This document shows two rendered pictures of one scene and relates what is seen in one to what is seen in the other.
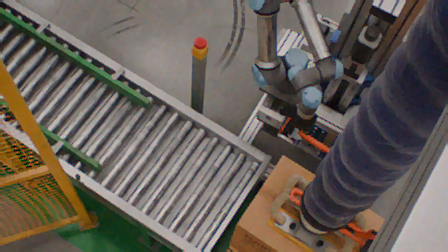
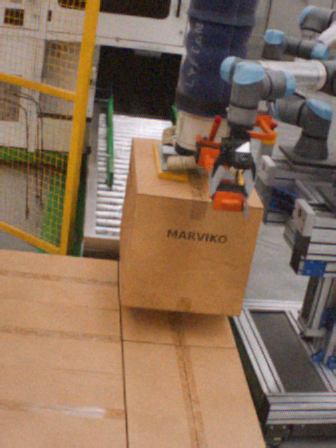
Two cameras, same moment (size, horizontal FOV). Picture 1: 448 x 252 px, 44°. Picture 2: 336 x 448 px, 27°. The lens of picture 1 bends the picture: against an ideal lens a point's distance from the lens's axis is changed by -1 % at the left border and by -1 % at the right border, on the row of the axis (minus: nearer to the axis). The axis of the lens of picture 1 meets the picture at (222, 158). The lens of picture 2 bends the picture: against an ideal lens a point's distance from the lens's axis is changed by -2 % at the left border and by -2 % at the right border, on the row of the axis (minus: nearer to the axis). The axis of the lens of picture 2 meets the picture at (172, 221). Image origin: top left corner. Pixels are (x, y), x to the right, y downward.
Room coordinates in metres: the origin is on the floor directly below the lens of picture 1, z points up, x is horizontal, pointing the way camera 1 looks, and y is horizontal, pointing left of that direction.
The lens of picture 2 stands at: (-0.54, -2.44, 1.84)
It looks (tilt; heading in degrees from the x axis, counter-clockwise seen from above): 23 degrees down; 58
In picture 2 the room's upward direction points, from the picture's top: 9 degrees clockwise
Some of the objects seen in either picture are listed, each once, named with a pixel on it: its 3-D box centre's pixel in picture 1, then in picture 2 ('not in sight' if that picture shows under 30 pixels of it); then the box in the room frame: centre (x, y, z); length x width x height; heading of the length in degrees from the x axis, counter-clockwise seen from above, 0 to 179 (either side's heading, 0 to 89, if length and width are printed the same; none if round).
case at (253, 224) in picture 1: (307, 235); (182, 220); (0.72, -0.47, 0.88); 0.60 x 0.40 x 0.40; 66
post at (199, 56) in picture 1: (197, 91); (251, 222); (1.56, 0.21, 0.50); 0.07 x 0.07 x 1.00; 67
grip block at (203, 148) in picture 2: (372, 243); (211, 154); (0.64, -0.69, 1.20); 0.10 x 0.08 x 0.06; 156
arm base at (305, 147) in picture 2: (290, 76); (312, 143); (1.43, -0.26, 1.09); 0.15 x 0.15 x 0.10
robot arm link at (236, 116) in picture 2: not in sight; (241, 114); (0.50, -0.99, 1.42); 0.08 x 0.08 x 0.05
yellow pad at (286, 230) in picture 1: (305, 235); (169, 156); (0.65, -0.42, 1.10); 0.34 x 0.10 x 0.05; 66
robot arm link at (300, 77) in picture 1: (304, 78); (287, 45); (1.19, -0.27, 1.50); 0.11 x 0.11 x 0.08; 31
